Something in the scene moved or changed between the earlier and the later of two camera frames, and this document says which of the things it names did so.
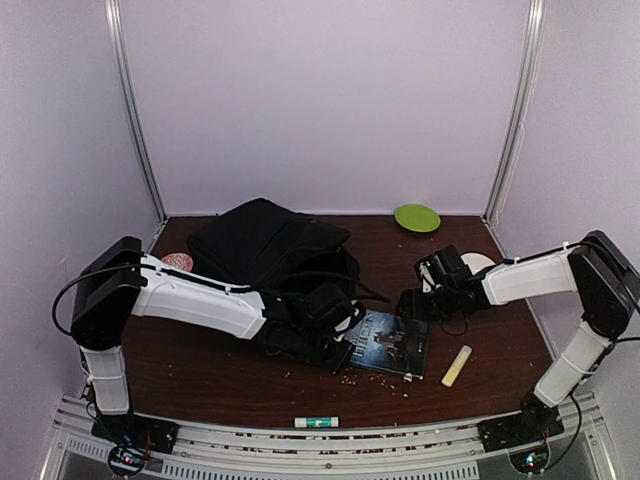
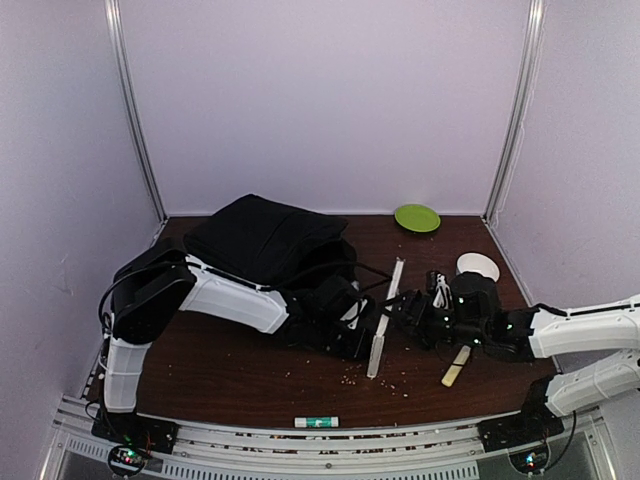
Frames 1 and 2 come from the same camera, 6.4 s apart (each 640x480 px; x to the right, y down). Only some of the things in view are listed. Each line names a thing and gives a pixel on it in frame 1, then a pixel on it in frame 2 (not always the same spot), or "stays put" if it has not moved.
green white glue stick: x=316 y=422 stays put
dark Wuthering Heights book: x=389 y=343 → x=378 y=339
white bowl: x=476 y=261 stays put
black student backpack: x=266 y=246 stays put
